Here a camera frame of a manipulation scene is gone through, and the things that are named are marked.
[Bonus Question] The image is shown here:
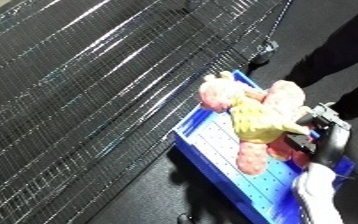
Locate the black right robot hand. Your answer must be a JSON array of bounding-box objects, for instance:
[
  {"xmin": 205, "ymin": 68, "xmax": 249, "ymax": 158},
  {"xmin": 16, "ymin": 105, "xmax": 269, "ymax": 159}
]
[{"xmin": 283, "ymin": 101, "xmax": 355, "ymax": 172}]

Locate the pink and yellow plush toy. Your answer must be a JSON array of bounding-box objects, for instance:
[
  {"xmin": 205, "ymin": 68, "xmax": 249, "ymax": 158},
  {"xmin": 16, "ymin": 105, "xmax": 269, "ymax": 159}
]
[{"xmin": 196, "ymin": 70, "xmax": 315, "ymax": 176}]

